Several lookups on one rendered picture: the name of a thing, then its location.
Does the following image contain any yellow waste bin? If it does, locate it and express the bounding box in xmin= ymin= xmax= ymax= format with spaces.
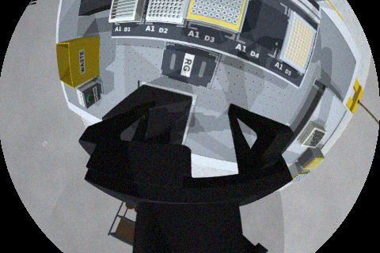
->
xmin=56 ymin=36 xmax=100 ymax=88

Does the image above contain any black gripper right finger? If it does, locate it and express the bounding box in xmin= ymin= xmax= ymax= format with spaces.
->
xmin=228 ymin=104 xmax=294 ymax=173

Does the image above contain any black rectangular nest with label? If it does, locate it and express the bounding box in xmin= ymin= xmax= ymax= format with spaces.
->
xmin=159 ymin=41 xmax=220 ymax=90

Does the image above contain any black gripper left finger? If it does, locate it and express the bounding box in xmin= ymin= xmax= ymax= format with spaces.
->
xmin=84 ymin=104 xmax=150 ymax=142

